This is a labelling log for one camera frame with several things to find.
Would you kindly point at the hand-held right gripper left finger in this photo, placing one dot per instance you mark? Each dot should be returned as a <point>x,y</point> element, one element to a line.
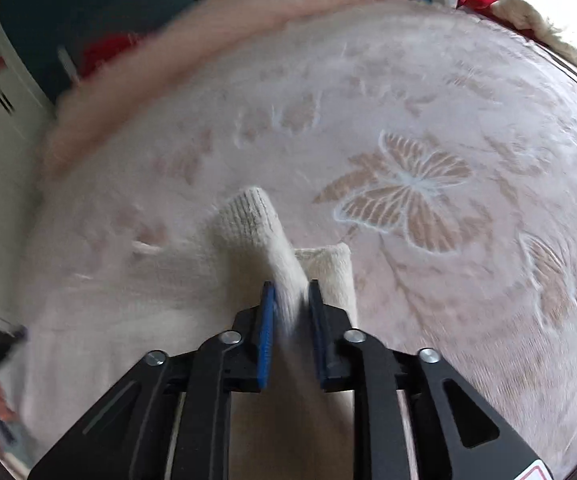
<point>267,330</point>

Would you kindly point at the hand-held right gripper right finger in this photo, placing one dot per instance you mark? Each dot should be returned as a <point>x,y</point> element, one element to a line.
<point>318,330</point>

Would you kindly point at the cream knitted sweater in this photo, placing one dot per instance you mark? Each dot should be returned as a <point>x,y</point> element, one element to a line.
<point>248,230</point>

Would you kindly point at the pink butterfly pattern blanket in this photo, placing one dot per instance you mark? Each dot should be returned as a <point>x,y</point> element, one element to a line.
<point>418,185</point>

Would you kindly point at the pink fluffy blanket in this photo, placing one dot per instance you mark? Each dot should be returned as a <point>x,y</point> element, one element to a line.
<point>228,25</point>

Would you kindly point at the cream fringed cloth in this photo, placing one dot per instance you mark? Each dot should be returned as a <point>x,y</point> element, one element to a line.
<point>543,25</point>

